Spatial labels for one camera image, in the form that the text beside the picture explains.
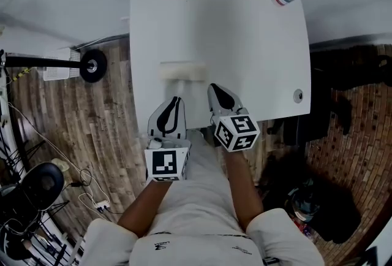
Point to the black office chair with clothes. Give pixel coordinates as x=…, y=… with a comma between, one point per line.
x=337, y=215

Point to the white perforated plastic box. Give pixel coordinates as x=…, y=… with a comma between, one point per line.
x=58, y=74

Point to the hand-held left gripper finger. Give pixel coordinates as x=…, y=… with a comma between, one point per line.
x=154, y=127
x=181, y=123

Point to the blue and brown bag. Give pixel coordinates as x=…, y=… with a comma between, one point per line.
x=303, y=203

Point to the small white power strip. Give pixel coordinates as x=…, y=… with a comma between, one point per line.
x=102, y=206

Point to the black coat rack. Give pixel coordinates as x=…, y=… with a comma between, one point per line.
x=93, y=65

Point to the person's right forearm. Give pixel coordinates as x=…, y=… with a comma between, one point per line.
x=245, y=191

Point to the white glasses case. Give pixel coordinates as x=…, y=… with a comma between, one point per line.
x=183, y=71

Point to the yellow black striped tape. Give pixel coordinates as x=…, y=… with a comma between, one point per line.
x=22, y=74

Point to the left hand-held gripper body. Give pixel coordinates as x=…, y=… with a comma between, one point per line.
x=165, y=163

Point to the person's left forearm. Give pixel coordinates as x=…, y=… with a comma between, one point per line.
x=144, y=209

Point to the person's white t-shirt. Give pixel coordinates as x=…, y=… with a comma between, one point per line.
x=202, y=203

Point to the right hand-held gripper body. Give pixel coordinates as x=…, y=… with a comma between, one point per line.
x=239, y=133

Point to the black padded chair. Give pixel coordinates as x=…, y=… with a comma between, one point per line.
x=43, y=185

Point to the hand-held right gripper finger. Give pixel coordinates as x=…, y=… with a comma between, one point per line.
x=228, y=99
x=214, y=104

